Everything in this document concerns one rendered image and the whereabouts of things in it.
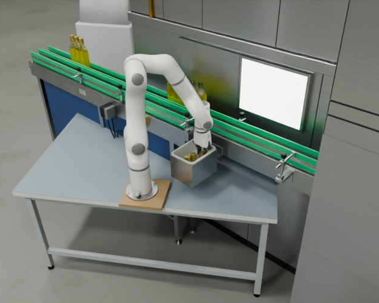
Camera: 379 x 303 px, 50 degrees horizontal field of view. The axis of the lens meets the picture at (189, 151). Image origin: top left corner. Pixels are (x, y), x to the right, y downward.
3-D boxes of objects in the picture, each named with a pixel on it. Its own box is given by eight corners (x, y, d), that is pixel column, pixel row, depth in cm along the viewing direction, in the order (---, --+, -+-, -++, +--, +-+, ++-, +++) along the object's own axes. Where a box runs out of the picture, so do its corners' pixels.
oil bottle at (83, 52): (91, 73, 318) (86, 37, 302) (86, 75, 315) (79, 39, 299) (87, 71, 321) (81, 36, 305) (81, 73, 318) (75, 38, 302)
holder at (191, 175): (222, 166, 248) (222, 145, 239) (192, 188, 231) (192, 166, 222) (201, 156, 257) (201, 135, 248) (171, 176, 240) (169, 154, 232)
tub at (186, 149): (217, 159, 240) (218, 147, 235) (192, 177, 226) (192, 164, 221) (195, 148, 249) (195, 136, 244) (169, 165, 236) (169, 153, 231)
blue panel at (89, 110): (198, 155, 275) (198, 133, 265) (180, 166, 264) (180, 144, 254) (64, 89, 364) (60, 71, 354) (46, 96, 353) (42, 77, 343)
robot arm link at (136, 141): (145, 142, 229) (150, 158, 216) (124, 143, 226) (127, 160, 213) (145, 57, 202) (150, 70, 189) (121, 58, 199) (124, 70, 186)
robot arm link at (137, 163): (129, 173, 224) (124, 136, 211) (126, 154, 239) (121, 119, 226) (151, 169, 227) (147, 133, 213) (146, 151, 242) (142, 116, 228)
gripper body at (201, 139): (213, 127, 226) (213, 144, 232) (198, 122, 231) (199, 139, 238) (205, 133, 221) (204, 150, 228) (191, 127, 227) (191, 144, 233)
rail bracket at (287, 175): (293, 181, 216) (299, 146, 204) (277, 196, 206) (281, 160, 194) (286, 177, 219) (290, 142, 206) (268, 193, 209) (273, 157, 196)
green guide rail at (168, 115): (186, 128, 244) (186, 116, 240) (184, 128, 244) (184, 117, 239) (32, 59, 342) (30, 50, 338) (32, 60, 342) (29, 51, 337)
